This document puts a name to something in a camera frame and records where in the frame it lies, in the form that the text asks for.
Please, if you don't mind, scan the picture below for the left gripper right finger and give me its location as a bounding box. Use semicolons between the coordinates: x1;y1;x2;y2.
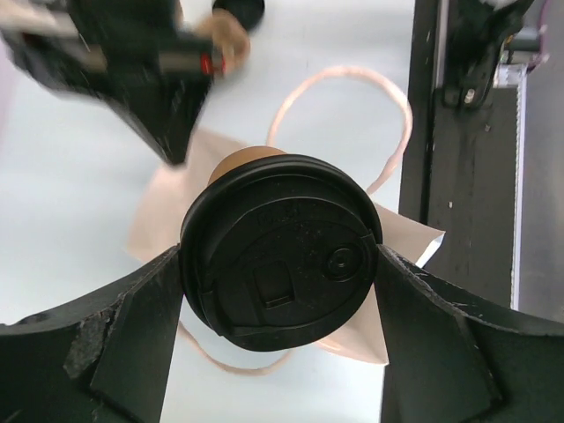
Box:
375;247;563;422

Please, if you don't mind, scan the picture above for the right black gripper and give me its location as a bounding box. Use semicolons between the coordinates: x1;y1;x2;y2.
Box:
1;1;226;166

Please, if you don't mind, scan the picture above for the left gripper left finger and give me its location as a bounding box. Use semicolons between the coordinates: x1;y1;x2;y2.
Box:
1;248;183;422

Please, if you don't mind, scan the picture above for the brown paper cup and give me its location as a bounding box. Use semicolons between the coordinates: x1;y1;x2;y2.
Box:
208;145;286;186

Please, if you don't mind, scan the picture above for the light blue paper bag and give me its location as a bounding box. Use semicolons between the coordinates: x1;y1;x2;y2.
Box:
127;66;443;365

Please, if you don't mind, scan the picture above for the black plastic cup lid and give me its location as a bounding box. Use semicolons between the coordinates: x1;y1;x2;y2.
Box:
180;154;382;352

